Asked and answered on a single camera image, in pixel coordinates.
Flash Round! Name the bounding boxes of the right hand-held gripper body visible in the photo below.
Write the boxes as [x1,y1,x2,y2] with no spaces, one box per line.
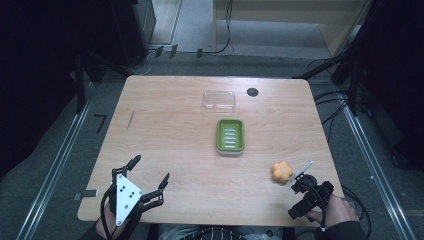
[287,160,335,221]

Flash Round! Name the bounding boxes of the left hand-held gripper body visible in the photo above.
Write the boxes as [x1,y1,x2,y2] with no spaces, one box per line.
[108,166,148,228]

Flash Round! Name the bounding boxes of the orange flower-shaped soap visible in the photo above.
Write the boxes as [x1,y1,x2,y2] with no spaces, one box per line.
[271,161,294,185]

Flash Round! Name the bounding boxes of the person's right hand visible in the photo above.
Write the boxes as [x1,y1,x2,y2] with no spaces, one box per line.
[305,194,361,231]

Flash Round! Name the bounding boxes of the person's left hand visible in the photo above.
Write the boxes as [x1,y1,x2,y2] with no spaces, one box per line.
[95,203,135,240]

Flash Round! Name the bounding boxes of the green soap dish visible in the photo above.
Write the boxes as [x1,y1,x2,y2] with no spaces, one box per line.
[215,118,246,157]

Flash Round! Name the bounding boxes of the black metal stand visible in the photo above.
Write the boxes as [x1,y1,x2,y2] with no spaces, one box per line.
[73,49,134,114]

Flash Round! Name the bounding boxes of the clear plastic lid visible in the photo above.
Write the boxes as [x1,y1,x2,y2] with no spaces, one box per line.
[202,90,237,113]

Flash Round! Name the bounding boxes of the black tripod stand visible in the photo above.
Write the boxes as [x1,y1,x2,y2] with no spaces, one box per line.
[292,19,374,117]

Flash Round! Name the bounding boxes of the dark cabinet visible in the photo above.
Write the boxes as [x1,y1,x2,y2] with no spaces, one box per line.
[109,0,158,67]

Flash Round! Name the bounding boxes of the right hand-held gripper black cable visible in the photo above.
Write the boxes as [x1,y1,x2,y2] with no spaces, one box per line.
[299,181,328,233]

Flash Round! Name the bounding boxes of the hand-held gripper black cable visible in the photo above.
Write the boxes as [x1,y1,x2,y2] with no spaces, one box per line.
[99,183,118,240]
[299,181,328,233]

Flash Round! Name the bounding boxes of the left hand-held gripper black cable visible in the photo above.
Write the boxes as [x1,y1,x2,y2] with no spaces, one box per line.
[99,183,118,240]

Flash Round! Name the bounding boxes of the silver table edge bracket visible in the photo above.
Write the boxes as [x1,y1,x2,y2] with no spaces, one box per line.
[73,188,100,202]

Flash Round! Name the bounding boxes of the metal floor rail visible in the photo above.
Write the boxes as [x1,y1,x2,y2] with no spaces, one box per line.
[342,105,418,240]
[15,98,94,240]

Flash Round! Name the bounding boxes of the black floor cables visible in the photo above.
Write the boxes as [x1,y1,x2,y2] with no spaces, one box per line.
[306,58,371,143]

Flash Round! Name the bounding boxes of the black hanging cable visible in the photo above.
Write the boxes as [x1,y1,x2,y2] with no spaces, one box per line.
[201,0,235,55]

